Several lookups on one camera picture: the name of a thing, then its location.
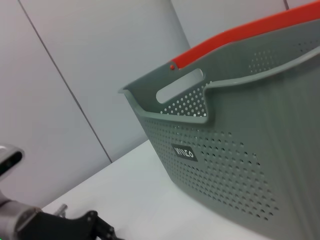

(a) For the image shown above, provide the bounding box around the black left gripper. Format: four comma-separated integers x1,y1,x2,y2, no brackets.
23,209,119,240

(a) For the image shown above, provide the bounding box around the grey perforated storage basket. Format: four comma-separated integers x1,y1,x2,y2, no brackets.
117,18,320,240

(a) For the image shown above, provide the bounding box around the left wrist cable connector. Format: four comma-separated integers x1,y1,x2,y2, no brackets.
55,203,69,219

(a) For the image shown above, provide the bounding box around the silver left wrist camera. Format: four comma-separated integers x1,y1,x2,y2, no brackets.
0,143,26,181

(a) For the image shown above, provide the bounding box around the orange basket carry handle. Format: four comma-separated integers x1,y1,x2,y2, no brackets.
169,0,320,71

